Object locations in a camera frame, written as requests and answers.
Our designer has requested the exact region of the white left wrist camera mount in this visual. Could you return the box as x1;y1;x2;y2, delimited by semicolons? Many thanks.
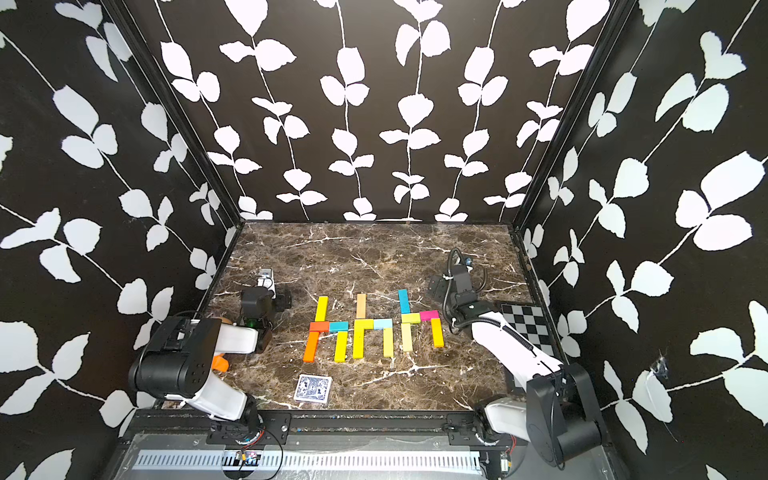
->
255;268;276;296

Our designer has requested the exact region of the orange block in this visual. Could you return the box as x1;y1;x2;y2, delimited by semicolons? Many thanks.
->
303;331;320;363

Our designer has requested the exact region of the lime green short block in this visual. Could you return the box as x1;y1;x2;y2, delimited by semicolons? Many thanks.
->
401;313;421;324

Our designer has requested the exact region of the amber yellow long block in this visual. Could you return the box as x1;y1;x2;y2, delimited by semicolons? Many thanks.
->
430;318;445;348

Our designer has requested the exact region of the light blue block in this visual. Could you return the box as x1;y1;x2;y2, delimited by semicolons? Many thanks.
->
373;318;393;330

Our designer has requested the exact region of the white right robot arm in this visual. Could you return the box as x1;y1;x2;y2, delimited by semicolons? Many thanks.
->
428;263;607;468

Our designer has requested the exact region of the teal block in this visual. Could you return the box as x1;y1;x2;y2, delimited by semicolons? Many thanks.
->
329;321;349;333

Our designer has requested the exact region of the amber yellow short block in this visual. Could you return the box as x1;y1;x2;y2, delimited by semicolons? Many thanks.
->
354;319;375;331

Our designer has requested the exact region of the yellow plank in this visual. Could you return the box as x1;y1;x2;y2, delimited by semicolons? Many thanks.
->
353;327;365;359
334;331;348;363

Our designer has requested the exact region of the black white checkerboard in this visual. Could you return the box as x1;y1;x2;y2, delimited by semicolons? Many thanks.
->
498;302;559;358

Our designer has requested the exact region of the natural wood long block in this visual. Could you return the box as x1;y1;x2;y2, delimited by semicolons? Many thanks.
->
401;323;413;352

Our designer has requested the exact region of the magenta block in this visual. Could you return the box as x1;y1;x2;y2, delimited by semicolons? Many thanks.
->
419;310;440;322

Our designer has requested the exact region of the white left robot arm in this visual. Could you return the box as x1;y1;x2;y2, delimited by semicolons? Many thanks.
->
128;286;292;421

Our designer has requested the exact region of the black metal base rail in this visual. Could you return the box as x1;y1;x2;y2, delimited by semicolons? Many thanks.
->
119;409;613;457

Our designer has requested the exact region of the natural wood short block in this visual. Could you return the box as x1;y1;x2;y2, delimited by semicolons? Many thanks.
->
356;293;367;319

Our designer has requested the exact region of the yellow-green long block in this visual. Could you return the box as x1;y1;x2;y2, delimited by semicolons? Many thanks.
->
382;327;394;358

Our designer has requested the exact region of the blue playing card box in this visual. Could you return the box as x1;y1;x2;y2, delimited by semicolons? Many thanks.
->
293;374;332;404

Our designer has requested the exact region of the orange plush toy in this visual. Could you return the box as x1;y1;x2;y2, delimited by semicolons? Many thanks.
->
212;323;237;372

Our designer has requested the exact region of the red block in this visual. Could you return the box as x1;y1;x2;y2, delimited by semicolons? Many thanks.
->
310;321;330;333

